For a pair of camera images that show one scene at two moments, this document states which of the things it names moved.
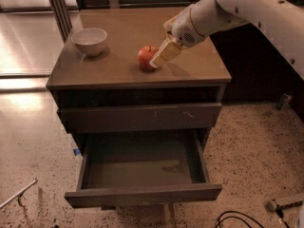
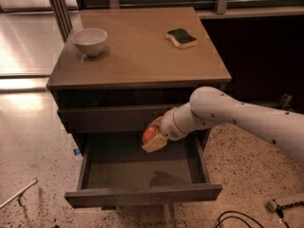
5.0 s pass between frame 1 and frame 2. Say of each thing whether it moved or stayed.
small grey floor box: stayed
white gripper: moved
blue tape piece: stayed
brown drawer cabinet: stayed
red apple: moved
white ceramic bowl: stayed
